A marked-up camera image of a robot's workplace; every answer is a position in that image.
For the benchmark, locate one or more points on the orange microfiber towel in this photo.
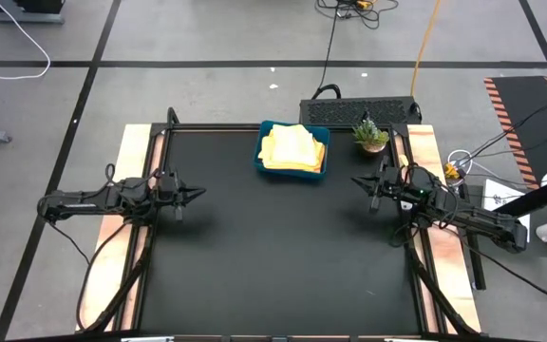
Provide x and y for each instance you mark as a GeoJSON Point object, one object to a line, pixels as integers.
{"type": "Point", "coordinates": [322, 157]}

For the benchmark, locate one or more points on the grey table foot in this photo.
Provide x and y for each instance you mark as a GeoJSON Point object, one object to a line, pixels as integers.
{"type": "Point", "coordinates": [22, 16]}

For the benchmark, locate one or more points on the plywood base board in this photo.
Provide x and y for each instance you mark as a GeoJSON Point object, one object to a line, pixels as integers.
{"type": "Point", "coordinates": [451, 266]}
{"type": "Point", "coordinates": [109, 266]}

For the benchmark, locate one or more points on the black metal beam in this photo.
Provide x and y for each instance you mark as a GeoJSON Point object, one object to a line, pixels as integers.
{"type": "Point", "coordinates": [534, 199]}

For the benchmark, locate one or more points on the black mat with orange stripes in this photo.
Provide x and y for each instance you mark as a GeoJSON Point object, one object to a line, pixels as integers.
{"type": "Point", "coordinates": [525, 119]}

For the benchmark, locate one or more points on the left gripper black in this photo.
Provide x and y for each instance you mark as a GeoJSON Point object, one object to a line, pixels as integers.
{"type": "Point", "coordinates": [169, 190]}

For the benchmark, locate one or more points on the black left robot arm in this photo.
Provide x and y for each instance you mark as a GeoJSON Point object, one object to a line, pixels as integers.
{"type": "Point", "coordinates": [93, 199]}

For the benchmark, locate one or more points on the green spiky plant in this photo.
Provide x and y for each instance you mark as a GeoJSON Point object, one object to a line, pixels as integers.
{"type": "Point", "coordinates": [371, 133]}

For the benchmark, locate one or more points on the yellow plug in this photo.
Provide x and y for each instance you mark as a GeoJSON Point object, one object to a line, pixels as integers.
{"type": "Point", "coordinates": [451, 171]}

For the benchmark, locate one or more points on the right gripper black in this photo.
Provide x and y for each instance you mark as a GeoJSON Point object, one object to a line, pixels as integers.
{"type": "Point", "coordinates": [390, 187]}

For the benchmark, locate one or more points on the white paper sheet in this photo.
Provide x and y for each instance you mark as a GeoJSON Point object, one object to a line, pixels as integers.
{"type": "Point", "coordinates": [503, 199]}

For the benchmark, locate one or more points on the blue plastic bin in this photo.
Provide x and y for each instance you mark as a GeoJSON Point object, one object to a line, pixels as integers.
{"type": "Point", "coordinates": [261, 166]}

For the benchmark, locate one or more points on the silver mounting bracket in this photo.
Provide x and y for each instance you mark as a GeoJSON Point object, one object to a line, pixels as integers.
{"type": "Point", "coordinates": [405, 205]}

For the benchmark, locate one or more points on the black computer case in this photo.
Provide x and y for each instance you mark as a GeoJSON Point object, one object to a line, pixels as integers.
{"type": "Point", "coordinates": [359, 110]}

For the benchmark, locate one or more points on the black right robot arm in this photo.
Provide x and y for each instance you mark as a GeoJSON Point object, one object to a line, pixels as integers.
{"type": "Point", "coordinates": [463, 214]}

